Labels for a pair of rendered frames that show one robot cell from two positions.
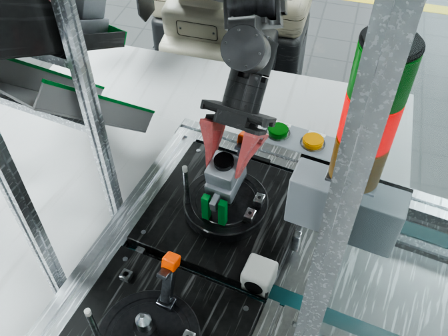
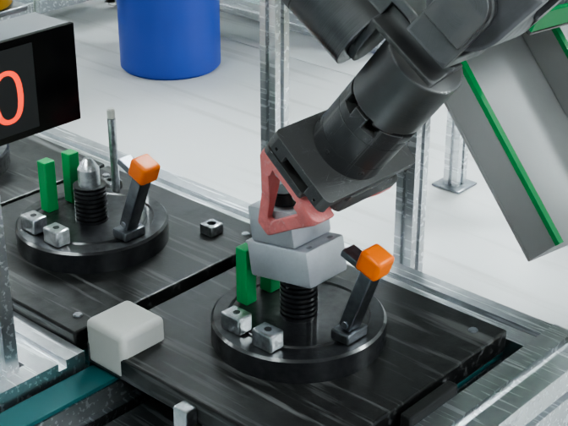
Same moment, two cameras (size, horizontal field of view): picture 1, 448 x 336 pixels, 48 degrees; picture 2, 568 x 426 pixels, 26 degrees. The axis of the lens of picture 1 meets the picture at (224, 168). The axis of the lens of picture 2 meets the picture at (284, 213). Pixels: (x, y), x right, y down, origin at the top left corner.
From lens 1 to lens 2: 1.13 m
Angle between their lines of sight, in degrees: 82
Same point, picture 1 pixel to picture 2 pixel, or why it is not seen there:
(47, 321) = (190, 188)
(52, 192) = (508, 279)
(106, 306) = (175, 215)
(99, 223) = not seen: hidden behind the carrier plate
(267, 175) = (359, 401)
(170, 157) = (482, 315)
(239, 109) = (319, 118)
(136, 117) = (518, 201)
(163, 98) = not seen: outside the picture
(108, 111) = (474, 121)
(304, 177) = (29, 18)
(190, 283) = (161, 277)
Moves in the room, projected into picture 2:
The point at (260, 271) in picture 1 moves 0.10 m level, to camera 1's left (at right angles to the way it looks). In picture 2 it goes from (119, 316) to (168, 260)
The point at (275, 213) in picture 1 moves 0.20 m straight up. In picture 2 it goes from (249, 386) to (246, 139)
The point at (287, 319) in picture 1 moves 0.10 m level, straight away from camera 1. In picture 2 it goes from (30, 360) to (128, 401)
